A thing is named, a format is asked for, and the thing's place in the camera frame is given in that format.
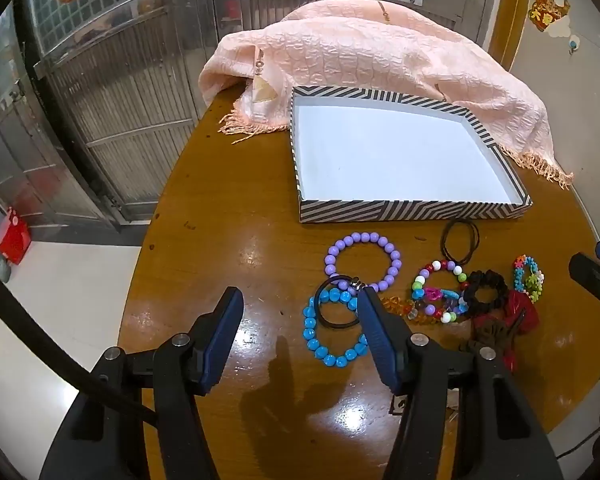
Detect orange transparent bead bracelet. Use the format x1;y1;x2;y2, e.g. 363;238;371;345
382;296;441;326

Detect black scrunchie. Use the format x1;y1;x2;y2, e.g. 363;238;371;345
465;269;510;318

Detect thick black cable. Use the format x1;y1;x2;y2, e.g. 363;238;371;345
0;255;157;423

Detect red scrunchie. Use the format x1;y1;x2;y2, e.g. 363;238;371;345
500;290;540;372

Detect brown hair tie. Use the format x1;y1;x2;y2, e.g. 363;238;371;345
457;317;526;356

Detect thin black cable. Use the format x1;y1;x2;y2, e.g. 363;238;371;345
555;422;600;461

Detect purple bead bracelet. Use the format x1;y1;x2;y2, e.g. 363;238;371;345
324;231;402;295

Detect red bag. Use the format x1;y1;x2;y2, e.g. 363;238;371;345
0;206;32;266

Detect blue bead bracelet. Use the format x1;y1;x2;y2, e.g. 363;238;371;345
302;287;371;368

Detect colourful flower bracelet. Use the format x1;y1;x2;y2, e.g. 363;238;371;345
512;255;546;303

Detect red wall decoration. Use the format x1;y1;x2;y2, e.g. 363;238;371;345
527;0;571;39

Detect thin black hair ties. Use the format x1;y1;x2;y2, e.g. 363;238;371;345
440;217;482;266

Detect black hair tie with charm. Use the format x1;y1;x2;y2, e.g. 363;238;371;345
314;274;368;332

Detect striped cardboard box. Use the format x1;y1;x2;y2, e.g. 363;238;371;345
288;86;533;224

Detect multicolour bead bracelet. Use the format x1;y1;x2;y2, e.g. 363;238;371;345
411;260;473;325

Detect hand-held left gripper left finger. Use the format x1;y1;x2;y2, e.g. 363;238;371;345
40;286;245;480

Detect pink and blue link bracelet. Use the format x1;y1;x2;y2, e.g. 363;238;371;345
422;287;461;311

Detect pink fringed cloth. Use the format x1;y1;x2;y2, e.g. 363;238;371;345
198;0;575;190

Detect wooden door frame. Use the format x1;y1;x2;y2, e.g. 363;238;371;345
485;0;536;72

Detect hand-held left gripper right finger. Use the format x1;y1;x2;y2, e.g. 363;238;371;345
357;287;563;480

